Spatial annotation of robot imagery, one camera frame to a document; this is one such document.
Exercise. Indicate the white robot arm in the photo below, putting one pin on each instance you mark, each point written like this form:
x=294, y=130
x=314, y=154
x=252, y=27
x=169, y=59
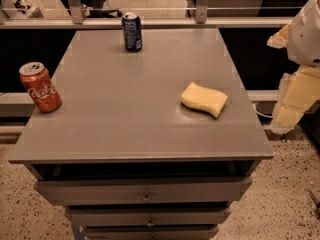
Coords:
x=303, y=45

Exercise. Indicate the red coca-cola can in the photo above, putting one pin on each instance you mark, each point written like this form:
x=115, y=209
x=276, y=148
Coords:
x=36, y=79

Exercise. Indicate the yellow sponge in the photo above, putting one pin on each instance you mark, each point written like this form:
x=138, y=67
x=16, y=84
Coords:
x=204, y=99

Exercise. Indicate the grey drawer cabinet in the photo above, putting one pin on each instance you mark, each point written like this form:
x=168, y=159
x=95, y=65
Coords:
x=124, y=157

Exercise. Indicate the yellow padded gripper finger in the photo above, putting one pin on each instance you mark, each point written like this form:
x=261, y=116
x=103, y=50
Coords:
x=297, y=93
x=280, y=39

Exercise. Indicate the metal railing frame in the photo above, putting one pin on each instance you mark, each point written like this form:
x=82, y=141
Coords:
x=51, y=14

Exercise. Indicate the blue pepsi can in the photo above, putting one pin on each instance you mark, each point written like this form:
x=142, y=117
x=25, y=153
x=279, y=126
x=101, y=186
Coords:
x=132, y=32

